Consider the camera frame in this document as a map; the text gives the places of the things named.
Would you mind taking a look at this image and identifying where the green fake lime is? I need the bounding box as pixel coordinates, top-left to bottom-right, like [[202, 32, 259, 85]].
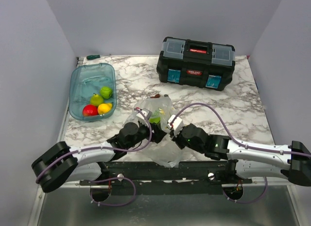
[[100, 86, 113, 100]]

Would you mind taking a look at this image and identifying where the green fake apple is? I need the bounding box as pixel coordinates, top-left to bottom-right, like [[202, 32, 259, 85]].
[[149, 116, 161, 124]]

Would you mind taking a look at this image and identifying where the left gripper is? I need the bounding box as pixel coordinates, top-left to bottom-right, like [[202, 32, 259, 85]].
[[126, 120, 167, 150]]

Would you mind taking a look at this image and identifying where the yellow fake lemon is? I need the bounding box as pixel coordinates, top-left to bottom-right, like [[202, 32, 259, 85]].
[[97, 103, 113, 115]]

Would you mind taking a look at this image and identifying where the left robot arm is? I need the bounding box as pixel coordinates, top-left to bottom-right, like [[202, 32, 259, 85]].
[[31, 122, 166, 193]]

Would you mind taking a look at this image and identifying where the black Delixi toolbox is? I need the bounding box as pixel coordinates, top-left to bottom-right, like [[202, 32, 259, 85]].
[[156, 37, 235, 91]]

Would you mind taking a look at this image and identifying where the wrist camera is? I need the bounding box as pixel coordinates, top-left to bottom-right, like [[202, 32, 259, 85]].
[[134, 107, 152, 126], [167, 114, 184, 137]]

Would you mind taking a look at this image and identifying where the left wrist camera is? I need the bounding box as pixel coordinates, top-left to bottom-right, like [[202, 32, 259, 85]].
[[134, 107, 152, 126]]

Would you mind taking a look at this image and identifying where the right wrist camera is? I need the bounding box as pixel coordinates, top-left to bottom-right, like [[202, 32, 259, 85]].
[[167, 114, 184, 137]]

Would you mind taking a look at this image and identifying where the green fake pear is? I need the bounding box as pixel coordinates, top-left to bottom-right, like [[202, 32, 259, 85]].
[[90, 93, 104, 107]]

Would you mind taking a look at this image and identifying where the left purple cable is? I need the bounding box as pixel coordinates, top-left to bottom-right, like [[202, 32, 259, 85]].
[[35, 108, 153, 208]]

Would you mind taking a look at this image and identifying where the red fake apple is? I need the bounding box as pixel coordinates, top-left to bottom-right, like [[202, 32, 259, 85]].
[[82, 104, 98, 117]]

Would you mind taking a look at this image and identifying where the teal transparent plastic tray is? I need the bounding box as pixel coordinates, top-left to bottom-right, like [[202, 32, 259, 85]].
[[69, 63, 117, 122]]

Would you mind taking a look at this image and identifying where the brown faucet tap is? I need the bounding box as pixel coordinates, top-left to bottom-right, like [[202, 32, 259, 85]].
[[151, 94, 161, 99]]

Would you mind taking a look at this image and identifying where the translucent plastic bag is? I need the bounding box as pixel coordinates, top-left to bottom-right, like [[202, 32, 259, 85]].
[[122, 96, 182, 168]]

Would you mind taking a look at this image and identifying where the green handled screwdriver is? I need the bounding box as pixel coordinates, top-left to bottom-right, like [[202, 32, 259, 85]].
[[86, 54, 111, 60]]

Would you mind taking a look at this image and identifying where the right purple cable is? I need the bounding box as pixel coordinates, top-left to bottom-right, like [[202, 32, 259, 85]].
[[170, 102, 311, 204]]

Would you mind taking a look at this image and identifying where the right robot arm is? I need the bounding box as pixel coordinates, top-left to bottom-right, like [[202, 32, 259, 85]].
[[168, 124, 311, 187]]

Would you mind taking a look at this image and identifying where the purple cable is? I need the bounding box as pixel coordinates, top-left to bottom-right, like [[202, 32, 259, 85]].
[[35, 108, 153, 208], [170, 102, 311, 204]]

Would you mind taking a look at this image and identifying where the black mounting rail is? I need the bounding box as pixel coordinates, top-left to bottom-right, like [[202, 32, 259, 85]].
[[80, 161, 252, 195]]

